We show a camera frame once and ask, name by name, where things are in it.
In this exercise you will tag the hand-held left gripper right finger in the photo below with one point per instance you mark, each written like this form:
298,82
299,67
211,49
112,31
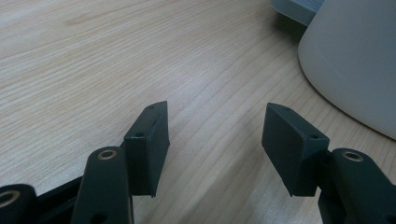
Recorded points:
291,155

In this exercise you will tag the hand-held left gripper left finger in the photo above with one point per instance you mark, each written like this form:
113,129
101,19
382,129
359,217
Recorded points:
151,149

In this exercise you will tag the white trash can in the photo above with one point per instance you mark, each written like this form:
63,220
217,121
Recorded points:
355,62

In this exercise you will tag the grey rimmed white bin lid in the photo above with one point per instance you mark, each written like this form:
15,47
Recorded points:
295,9

